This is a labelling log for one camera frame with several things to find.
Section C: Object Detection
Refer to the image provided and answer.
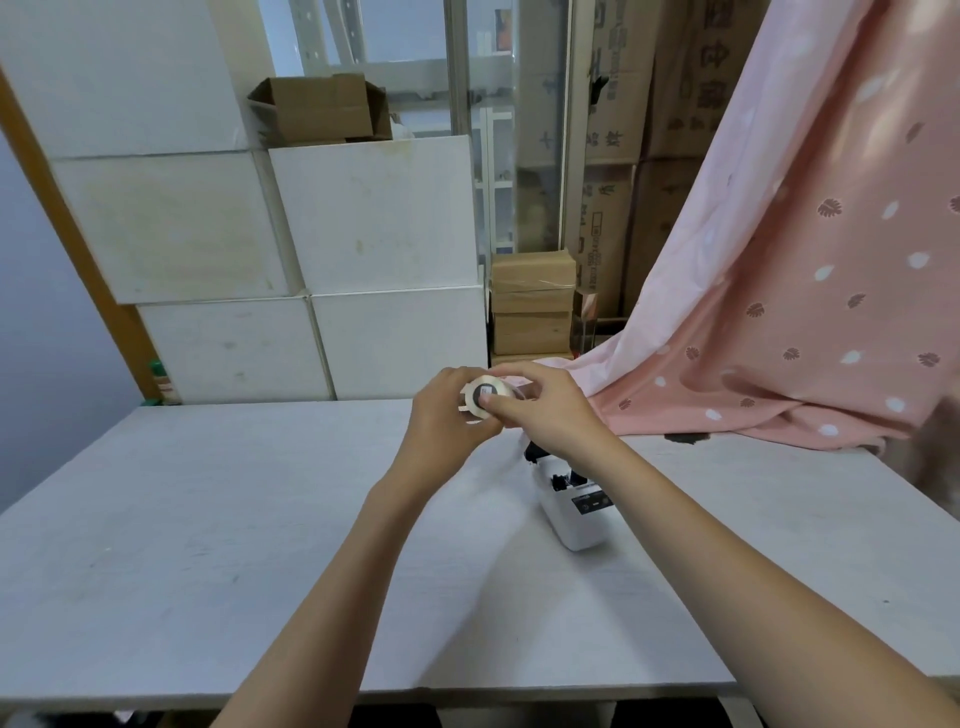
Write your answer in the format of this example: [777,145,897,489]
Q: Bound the small taped cardboard box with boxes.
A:
[492,311,576,356]
[490,249,578,294]
[490,289,577,315]

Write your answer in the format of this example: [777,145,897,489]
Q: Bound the person's left hand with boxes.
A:
[388,366,506,492]

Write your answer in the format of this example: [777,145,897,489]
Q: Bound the white label tape roll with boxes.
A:
[458,377,519,424]

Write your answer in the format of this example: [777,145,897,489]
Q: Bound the green capped bottle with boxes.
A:
[149,360,182,406]

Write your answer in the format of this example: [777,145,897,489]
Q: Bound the person's right hand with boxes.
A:
[478,362,626,478]

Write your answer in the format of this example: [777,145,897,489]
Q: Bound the glass partition with metal frame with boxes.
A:
[258,0,573,260]

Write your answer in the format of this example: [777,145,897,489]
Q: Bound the white label printer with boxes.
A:
[522,438,618,553]

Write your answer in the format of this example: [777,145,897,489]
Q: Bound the person's right forearm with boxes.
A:
[581,442,960,728]

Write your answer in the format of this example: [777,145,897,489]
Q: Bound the person's left forearm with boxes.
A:
[210,472,436,728]

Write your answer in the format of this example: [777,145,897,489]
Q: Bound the large printed cardboard carton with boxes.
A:
[584,0,663,167]
[646,0,772,163]
[568,163,636,318]
[624,158,705,317]

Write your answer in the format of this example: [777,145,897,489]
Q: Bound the open brown cardboard box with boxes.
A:
[246,72,394,148]

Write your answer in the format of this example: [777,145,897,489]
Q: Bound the white foam box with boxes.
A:
[0,0,250,160]
[138,297,336,405]
[51,152,291,306]
[267,135,482,296]
[310,285,489,401]

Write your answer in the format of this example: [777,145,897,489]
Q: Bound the pink leaf print curtain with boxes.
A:
[517,0,960,453]

